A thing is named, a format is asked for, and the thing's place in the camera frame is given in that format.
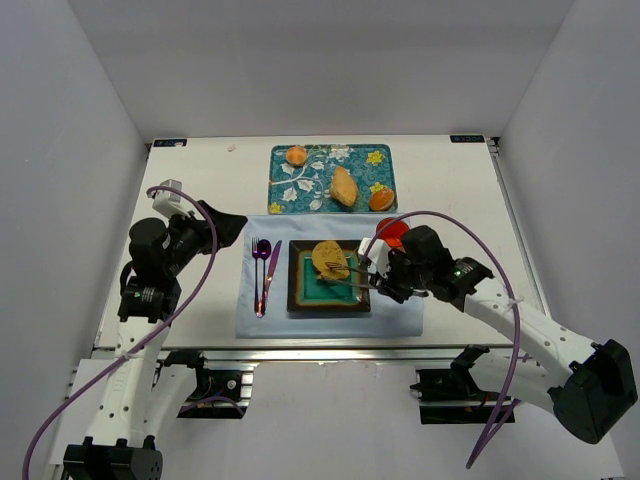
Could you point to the blue left corner label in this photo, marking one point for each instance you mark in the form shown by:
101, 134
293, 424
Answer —
169, 143

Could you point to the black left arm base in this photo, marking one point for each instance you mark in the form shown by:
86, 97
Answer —
221, 391

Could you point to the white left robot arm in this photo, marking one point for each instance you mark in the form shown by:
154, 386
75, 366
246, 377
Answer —
143, 394

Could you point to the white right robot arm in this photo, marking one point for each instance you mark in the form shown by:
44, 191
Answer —
587, 386

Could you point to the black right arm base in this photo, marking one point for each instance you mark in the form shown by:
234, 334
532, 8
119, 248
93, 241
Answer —
448, 395

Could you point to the orange glazed bun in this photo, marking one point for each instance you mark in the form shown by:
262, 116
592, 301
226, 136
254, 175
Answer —
382, 200

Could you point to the light blue cloth placemat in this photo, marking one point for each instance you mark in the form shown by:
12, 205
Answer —
387, 319

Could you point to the purple metallic fork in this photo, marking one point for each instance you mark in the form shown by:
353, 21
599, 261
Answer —
255, 250

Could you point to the teal floral tray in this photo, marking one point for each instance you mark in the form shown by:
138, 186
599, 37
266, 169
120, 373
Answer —
305, 190

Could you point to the purple metallic spoon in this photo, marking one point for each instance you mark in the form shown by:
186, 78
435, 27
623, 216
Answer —
265, 253

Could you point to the blue table corner label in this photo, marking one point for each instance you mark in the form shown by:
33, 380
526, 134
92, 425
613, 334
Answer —
466, 138

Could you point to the orange ceramic mug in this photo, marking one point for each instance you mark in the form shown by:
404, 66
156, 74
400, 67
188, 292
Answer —
391, 231

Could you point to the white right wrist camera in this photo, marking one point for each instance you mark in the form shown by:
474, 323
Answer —
374, 256

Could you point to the long crusty bread roll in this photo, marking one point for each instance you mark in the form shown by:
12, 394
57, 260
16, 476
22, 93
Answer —
343, 187

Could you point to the toasted bread slice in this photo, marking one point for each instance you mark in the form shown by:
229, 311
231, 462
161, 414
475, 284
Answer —
327, 251

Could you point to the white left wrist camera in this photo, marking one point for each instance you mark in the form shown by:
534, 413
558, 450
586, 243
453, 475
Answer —
167, 197

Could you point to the round orange bun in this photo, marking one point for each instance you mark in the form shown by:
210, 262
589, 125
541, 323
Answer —
296, 156

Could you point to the metal serving tongs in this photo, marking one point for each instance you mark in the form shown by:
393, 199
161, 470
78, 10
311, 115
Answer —
346, 275

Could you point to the purple metallic knife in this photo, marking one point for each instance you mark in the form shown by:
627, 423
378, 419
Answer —
270, 274

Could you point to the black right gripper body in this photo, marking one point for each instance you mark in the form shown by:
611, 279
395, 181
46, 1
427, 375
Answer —
391, 278

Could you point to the square black green plate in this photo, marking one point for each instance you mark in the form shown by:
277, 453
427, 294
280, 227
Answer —
307, 293

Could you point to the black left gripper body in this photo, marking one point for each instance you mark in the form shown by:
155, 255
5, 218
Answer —
204, 228

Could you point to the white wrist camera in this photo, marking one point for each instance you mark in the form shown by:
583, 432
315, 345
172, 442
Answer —
374, 256
167, 197

